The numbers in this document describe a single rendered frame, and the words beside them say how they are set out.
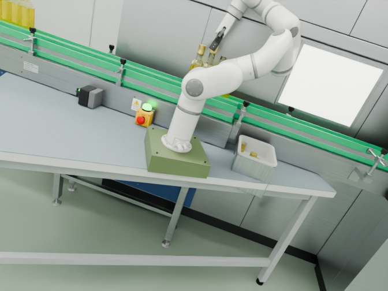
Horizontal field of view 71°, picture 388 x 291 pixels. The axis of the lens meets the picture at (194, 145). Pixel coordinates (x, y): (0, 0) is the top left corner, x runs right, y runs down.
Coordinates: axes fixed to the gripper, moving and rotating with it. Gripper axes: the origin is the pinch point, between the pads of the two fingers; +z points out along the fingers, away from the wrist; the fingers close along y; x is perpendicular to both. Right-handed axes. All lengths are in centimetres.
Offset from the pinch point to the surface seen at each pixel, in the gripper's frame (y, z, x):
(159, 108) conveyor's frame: 15.3, 36.4, -5.8
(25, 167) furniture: 66, 61, -30
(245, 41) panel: -11.9, -8.7, 11.3
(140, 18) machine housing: -15.8, 11.7, -41.9
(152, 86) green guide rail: 13.0, 29.5, -14.2
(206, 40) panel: -12.2, 1.6, -5.6
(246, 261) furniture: 24, 80, 77
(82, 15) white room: -314, 113, -224
